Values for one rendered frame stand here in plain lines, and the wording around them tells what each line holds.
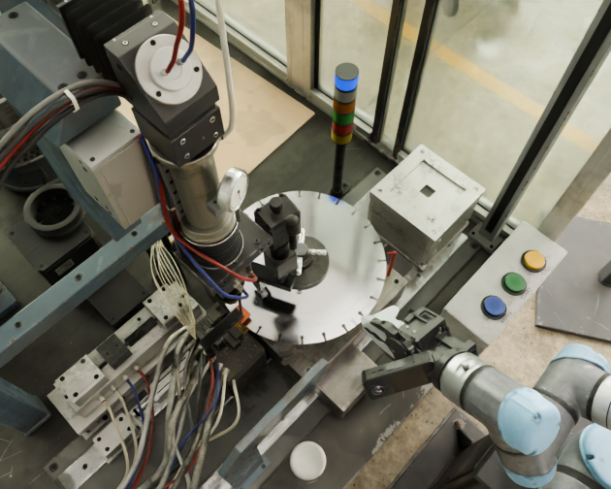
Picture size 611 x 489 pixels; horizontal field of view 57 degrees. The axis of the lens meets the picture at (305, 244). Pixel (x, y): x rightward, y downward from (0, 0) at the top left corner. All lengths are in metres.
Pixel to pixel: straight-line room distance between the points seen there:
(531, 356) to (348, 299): 1.20
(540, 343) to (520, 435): 1.42
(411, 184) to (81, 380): 0.78
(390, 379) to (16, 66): 0.63
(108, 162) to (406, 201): 0.77
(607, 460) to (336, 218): 0.62
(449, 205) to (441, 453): 0.97
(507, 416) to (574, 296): 1.53
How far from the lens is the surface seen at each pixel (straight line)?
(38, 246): 1.25
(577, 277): 2.34
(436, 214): 1.24
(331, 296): 1.07
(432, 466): 1.97
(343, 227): 1.14
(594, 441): 1.07
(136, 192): 0.67
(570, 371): 0.94
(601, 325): 2.29
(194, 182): 0.62
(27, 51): 0.66
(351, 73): 1.10
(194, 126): 0.55
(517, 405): 0.79
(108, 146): 0.62
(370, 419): 1.21
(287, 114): 1.57
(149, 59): 0.52
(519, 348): 2.16
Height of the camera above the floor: 1.93
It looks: 62 degrees down
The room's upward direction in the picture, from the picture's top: straight up
